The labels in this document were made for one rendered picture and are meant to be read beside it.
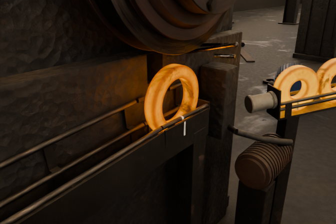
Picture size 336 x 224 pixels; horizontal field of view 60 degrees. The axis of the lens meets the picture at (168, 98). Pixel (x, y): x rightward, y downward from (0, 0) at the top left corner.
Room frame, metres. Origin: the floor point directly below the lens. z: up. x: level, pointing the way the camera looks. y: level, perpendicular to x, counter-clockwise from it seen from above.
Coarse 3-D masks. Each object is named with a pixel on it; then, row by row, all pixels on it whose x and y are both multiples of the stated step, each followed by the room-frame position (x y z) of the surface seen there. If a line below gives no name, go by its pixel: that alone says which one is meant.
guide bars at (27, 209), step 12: (204, 108) 0.76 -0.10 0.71; (180, 120) 0.68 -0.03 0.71; (156, 132) 0.61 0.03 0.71; (132, 144) 0.56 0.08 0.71; (120, 156) 0.53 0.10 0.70; (96, 168) 0.48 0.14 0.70; (72, 180) 0.45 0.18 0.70; (60, 192) 0.42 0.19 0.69; (36, 204) 0.39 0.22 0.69; (12, 216) 0.36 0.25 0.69; (24, 216) 0.37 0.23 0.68
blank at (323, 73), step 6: (330, 60) 0.97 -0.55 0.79; (324, 66) 0.95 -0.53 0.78; (330, 66) 0.94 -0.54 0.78; (318, 72) 0.96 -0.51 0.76; (324, 72) 0.94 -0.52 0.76; (330, 72) 0.94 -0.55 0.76; (318, 78) 0.94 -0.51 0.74; (324, 78) 0.94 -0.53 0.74; (330, 78) 0.94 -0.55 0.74; (324, 84) 0.94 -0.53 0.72; (318, 90) 0.94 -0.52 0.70; (324, 90) 0.94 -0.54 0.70; (330, 90) 0.94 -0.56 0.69; (330, 96) 0.95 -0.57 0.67; (330, 102) 0.95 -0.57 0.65
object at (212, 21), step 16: (144, 0) 0.56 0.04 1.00; (160, 0) 0.57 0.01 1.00; (144, 16) 0.56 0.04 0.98; (160, 16) 0.59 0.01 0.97; (176, 16) 0.60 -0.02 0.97; (192, 16) 0.64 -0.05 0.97; (208, 16) 0.69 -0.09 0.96; (160, 32) 0.60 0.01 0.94; (176, 32) 0.63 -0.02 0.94; (192, 32) 0.68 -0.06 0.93
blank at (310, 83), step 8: (288, 72) 0.91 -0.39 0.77; (296, 72) 0.91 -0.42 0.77; (304, 72) 0.92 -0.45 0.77; (312, 72) 0.92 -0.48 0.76; (280, 80) 0.90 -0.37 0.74; (288, 80) 0.90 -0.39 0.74; (296, 80) 0.91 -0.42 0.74; (304, 80) 0.92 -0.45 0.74; (312, 80) 0.93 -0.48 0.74; (280, 88) 0.90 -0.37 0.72; (288, 88) 0.90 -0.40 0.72; (304, 88) 0.93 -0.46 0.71; (312, 88) 0.93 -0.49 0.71; (288, 96) 0.91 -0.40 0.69; (296, 96) 0.93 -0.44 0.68; (304, 96) 0.92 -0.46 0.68
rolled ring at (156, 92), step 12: (168, 72) 0.67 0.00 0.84; (180, 72) 0.70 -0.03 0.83; (192, 72) 0.74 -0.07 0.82; (156, 84) 0.65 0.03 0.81; (168, 84) 0.66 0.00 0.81; (192, 84) 0.74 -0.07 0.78; (156, 96) 0.63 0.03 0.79; (192, 96) 0.74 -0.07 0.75; (144, 108) 0.64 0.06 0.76; (156, 108) 0.63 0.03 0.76; (180, 108) 0.74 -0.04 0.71; (192, 108) 0.74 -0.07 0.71; (156, 120) 0.63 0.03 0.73; (168, 120) 0.71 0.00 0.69
